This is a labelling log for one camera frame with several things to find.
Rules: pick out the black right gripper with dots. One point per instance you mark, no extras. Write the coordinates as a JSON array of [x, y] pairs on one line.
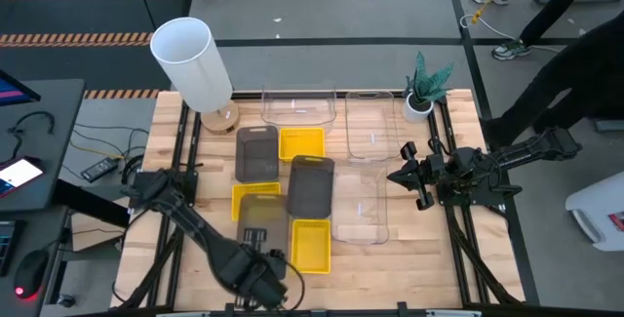
[[431, 170]]

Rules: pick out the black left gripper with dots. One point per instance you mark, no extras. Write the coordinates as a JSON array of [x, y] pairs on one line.
[[265, 280]]

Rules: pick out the clear plastic basket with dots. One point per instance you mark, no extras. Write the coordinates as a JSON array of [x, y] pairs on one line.
[[312, 107], [361, 127], [365, 195]]

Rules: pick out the yellow plastic basket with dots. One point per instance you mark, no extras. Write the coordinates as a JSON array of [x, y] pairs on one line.
[[253, 188], [302, 144], [311, 246]]

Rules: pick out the smoke gray plastic basket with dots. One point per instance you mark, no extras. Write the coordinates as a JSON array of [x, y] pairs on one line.
[[257, 153], [261, 212], [310, 187]]

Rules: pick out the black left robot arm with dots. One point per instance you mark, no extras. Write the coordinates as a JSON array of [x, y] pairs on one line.
[[195, 224]]

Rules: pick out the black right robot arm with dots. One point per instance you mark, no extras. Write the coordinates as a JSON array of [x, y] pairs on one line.
[[517, 156]]

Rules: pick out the green plant in white pot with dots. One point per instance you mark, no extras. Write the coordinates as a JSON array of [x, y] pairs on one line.
[[424, 83]]

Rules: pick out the tan board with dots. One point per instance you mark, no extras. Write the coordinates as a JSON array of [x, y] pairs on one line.
[[97, 239]]

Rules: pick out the white rounded device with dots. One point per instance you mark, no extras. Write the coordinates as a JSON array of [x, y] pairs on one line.
[[595, 200]]

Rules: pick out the black caster wheel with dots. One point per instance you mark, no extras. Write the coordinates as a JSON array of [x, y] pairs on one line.
[[66, 301]]

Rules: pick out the black power adapter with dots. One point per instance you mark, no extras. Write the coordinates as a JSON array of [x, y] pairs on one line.
[[99, 169]]

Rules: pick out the person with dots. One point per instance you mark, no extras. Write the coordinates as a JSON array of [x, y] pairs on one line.
[[585, 73], [556, 10]]

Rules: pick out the gray flat base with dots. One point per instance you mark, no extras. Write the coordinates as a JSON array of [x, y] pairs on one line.
[[609, 126]]

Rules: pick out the white lamp with wooden base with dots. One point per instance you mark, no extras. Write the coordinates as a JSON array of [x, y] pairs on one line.
[[192, 63]]

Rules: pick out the black computer mouse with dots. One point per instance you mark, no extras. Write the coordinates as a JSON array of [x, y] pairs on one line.
[[30, 273]]

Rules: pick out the black keyboard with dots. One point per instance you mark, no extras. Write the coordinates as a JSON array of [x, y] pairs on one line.
[[7, 249]]

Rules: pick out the phone with lit screen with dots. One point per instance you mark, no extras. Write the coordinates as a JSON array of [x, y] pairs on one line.
[[19, 173]]

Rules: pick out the black desk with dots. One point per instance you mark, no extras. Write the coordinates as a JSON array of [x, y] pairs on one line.
[[53, 112]]

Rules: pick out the black floor mat striped edge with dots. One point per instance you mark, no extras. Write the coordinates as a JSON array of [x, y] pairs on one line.
[[73, 68], [73, 14]]

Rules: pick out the computer monitor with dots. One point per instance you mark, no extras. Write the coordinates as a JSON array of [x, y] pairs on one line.
[[12, 92]]

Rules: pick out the black table edge rail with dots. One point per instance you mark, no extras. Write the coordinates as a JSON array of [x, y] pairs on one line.
[[341, 313], [248, 95]]

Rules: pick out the black aluminium frame rails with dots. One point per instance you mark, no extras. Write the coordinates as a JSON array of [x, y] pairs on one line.
[[182, 131], [457, 258]]

